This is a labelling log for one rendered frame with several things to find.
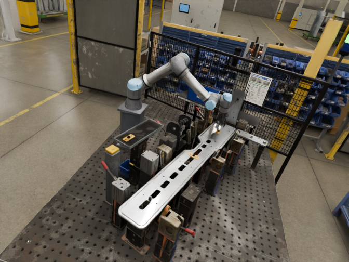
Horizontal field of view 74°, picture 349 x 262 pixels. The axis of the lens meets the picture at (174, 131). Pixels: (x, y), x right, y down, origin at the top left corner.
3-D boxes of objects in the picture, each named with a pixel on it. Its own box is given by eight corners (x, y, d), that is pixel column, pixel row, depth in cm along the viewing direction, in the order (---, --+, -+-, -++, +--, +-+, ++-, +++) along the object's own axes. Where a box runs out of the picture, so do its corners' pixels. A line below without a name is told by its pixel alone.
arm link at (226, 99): (223, 91, 188) (233, 93, 186) (219, 103, 194) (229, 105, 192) (221, 94, 182) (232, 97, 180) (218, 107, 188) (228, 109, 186)
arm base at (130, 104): (121, 107, 196) (121, 96, 191) (128, 101, 209) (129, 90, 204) (138, 112, 194) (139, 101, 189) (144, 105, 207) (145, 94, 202)
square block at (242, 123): (235, 154, 234) (246, 124, 215) (227, 151, 237) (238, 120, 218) (237, 151, 240) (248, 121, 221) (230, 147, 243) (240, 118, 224)
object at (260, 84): (262, 107, 233) (273, 78, 216) (240, 99, 241) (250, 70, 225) (262, 106, 234) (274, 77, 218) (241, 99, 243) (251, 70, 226)
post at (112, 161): (111, 206, 160) (112, 156, 136) (103, 200, 162) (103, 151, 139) (119, 199, 165) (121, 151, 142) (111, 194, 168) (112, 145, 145)
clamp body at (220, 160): (213, 198, 180) (225, 165, 162) (199, 191, 185) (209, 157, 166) (217, 192, 187) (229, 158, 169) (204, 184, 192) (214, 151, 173)
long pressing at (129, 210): (146, 235, 114) (146, 233, 114) (112, 211, 123) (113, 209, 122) (237, 129, 219) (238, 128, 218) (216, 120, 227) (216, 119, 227)
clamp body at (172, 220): (169, 271, 130) (179, 232, 111) (148, 255, 135) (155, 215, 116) (178, 256, 138) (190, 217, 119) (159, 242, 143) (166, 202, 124)
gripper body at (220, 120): (213, 123, 198) (216, 111, 191) (217, 119, 204) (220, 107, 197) (221, 127, 195) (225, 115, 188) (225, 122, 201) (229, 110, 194)
